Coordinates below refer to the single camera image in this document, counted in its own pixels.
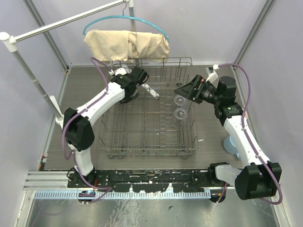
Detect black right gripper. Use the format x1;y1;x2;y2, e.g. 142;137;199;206
174;74;222;105

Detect clear faceted glass cup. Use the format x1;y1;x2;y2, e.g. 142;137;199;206
172;95;189;109

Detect blue ceramic mug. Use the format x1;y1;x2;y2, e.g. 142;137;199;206
223;136;241;159

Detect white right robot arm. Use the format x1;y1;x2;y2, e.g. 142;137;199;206
174;75;283;200

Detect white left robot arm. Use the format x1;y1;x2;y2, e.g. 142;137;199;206
62;66;149;187

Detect beige cloth on hanger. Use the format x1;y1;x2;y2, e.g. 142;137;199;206
84;30;170;63

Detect teal clothes hanger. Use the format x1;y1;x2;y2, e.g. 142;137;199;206
82;2;170;43

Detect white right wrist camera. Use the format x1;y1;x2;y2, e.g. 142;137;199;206
206;64;219;83

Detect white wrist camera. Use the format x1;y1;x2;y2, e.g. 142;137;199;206
109;68;127;76
206;64;219;83

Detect grey wire dish rack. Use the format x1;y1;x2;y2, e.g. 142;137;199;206
97;59;198;159

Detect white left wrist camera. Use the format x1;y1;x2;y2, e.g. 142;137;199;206
109;68;127;76

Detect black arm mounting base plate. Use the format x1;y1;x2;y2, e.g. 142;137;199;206
66;168;224;193

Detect white clothes rail stand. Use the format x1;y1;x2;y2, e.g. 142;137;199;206
0;0;160;148

